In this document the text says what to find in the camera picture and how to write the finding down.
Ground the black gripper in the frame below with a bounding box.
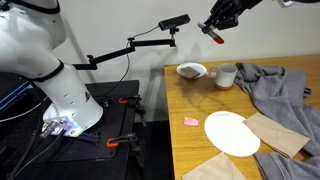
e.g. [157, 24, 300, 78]
[203, 0, 264, 31]

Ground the grey marker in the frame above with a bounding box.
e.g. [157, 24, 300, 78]
[197, 22, 225, 45]

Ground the small white plate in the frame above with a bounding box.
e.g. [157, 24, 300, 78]
[176, 62, 208, 80]

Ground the pink sugar packet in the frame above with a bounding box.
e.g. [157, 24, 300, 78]
[205, 70, 218, 79]

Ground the white ceramic mug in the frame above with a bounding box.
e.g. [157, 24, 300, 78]
[209, 63, 239, 91]

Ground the small brown napkin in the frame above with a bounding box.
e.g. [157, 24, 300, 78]
[180, 65, 202, 79]

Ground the grey sweater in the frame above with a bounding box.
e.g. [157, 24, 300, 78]
[234, 61, 320, 180]

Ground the pink sticky note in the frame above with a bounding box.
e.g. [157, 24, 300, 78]
[183, 116, 199, 127]

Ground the large white plate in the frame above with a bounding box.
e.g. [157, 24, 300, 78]
[203, 110, 261, 158]

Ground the tan paper napkin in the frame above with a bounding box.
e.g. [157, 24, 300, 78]
[181, 151, 248, 180]
[242, 111, 311, 159]

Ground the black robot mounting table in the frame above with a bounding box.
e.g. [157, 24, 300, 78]
[0, 71, 149, 180]

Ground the black box blue light strip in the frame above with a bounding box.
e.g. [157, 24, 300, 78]
[0, 71, 36, 116]

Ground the black exterior camera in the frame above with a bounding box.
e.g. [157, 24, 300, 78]
[157, 13, 192, 32]

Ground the thin black camera cable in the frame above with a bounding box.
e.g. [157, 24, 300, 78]
[96, 25, 160, 98]

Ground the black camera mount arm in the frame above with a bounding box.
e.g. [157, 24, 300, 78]
[71, 27, 181, 71]

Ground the orange handled clamp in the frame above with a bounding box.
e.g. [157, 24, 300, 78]
[118, 94, 148, 128]
[106, 132, 138, 149]

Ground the grey cable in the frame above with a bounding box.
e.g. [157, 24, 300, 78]
[0, 101, 44, 124]

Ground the black cable bundle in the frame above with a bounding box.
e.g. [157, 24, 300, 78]
[5, 126, 66, 180]

